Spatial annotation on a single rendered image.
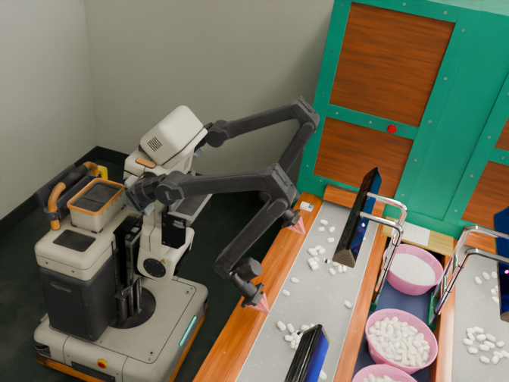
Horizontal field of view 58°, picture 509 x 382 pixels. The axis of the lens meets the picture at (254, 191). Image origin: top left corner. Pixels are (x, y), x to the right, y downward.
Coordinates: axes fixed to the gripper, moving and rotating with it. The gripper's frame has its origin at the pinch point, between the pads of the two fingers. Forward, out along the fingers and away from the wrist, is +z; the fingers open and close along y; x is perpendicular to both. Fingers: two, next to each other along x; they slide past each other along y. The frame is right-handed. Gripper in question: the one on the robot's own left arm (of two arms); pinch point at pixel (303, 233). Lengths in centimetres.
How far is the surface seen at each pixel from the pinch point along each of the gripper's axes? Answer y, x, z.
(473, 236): 40, -44, 56
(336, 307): -22.9, -5.8, 25.8
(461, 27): 46, -89, -28
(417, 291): 6, -23, 51
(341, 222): 32.6, 1.5, 16.8
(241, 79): 122, 46, -72
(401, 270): 14.0, -18.5, 42.8
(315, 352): -76, -33, 2
